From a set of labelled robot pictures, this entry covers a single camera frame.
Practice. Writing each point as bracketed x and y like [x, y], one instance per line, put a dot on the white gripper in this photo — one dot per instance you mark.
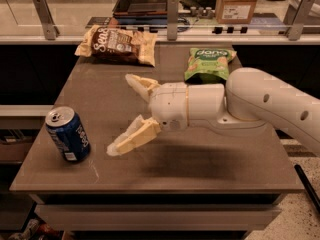
[169, 105]

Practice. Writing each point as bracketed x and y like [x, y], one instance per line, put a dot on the blue pepsi can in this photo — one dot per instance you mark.
[66, 130]

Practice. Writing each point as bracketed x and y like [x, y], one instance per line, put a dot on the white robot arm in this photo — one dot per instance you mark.
[248, 101]

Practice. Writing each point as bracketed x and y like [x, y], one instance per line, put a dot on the green chip bag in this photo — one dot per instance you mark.
[208, 65]

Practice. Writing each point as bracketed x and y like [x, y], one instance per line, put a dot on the brown chip bag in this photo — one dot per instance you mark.
[113, 44]

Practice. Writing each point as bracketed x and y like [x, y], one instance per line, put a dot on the dark tray bin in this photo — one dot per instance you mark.
[140, 7]

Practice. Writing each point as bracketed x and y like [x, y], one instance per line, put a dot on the cardboard box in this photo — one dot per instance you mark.
[234, 11]

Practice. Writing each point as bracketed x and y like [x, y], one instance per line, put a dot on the snack packages under table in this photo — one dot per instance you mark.
[36, 230]

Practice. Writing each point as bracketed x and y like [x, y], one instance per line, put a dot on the black pole on floor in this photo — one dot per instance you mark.
[308, 187]

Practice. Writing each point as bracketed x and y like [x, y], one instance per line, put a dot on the middle metal bracket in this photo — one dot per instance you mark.
[172, 19]

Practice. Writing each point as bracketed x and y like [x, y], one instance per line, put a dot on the metal bracket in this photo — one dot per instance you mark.
[172, 19]
[296, 27]
[50, 29]

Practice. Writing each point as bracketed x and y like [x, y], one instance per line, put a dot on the left metal bracket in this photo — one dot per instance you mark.
[50, 29]

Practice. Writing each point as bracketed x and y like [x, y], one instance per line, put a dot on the right metal bracket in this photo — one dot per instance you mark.
[296, 27]

